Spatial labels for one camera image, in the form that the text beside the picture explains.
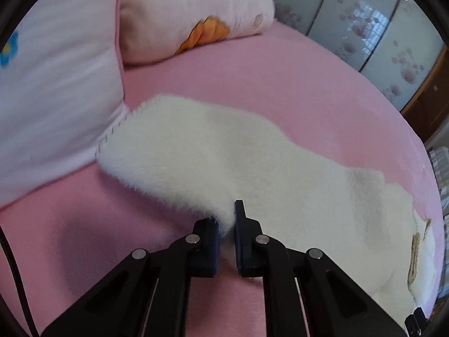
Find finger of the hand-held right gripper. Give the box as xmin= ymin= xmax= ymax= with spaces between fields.
xmin=403 ymin=307 xmax=434 ymax=337

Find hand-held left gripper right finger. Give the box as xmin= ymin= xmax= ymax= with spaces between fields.
xmin=234 ymin=200 xmax=408 ymax=337

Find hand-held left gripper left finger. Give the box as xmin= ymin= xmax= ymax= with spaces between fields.
xmin=40 ymin=218 xmax=221 ymax=337

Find white fleece garment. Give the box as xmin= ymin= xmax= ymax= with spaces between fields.
xmin=95 ymin=93 xmax=439 ymax=310

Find striped folded bedding pile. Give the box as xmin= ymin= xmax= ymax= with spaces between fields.
xmin=424 ymin=144 xmax=449 ymax=220

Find pink bed sheet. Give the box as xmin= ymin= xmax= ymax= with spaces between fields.
xmin=0 ymin=21 xmax=446 ymax=337

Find large pale pink pillow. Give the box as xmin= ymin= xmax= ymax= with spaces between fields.
xmin=0 ymin=0 xmax=127 ymax=208

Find brown wooden door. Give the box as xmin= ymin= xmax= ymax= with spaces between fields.
xmin=400 ymin=45 xmax=449 ymax=144

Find pink pillow with flower print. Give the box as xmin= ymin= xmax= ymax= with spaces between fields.
xmin=119 ymin=0 xmax=276 ymax=65

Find floral sliding door wardrobe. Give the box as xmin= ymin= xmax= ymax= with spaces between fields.
xmin=272 ymin=0 xmax=446 ymax=105

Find black cable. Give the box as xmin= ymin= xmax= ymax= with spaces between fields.
xmin=0 ymin=225 xmax=40 ymax=337

